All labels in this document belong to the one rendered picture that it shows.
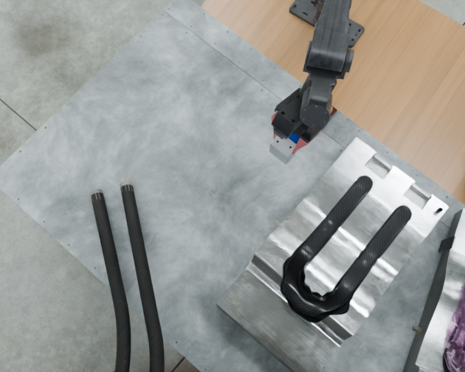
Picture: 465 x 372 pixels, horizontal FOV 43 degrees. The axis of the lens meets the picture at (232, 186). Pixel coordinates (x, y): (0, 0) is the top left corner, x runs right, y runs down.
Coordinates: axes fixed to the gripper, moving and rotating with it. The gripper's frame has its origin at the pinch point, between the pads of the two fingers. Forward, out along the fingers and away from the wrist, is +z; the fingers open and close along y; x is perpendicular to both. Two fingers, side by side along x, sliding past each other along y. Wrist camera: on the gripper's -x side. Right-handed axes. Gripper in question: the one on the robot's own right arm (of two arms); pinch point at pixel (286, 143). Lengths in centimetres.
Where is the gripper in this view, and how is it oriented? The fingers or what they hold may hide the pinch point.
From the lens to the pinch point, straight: 129.8
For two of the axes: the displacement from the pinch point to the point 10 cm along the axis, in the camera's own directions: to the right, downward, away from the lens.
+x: 5.7, -4.9, 6.6
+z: -3.1, 6.1, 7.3
